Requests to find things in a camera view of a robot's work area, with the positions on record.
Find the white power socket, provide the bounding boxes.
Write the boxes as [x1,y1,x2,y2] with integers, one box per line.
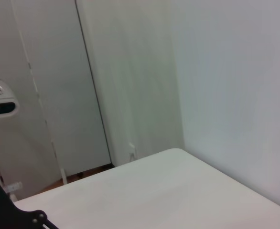
[7,181,23,193]

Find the white depth camera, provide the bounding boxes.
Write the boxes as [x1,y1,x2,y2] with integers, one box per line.
[0,80,20,120]

